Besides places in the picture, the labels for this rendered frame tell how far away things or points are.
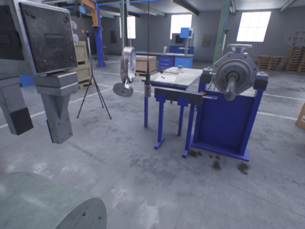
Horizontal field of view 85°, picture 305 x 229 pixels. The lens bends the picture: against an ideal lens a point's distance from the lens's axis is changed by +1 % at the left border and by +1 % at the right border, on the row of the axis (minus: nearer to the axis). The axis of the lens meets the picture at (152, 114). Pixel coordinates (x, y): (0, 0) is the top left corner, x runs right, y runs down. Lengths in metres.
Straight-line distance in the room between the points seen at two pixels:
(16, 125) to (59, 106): 0.17
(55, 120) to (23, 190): 0.16
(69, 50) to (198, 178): 1.90
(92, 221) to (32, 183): 0.17
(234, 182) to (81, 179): 1.73
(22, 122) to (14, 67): 0.22
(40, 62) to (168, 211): 1.61
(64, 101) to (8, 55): 0.13
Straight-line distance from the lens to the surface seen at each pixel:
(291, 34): 13.94
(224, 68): 2.07
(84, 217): 0.45
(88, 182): 2.08
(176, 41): 12.98
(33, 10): 0.41
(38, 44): 0.41
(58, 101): 0.46
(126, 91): 1.65
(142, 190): 1.92
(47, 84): 0.44
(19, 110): 0.60
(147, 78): 1.67
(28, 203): 0.43
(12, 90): 0.59
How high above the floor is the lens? 1.45
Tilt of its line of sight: 24 degrees down
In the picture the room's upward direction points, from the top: 1 degrees clockwise
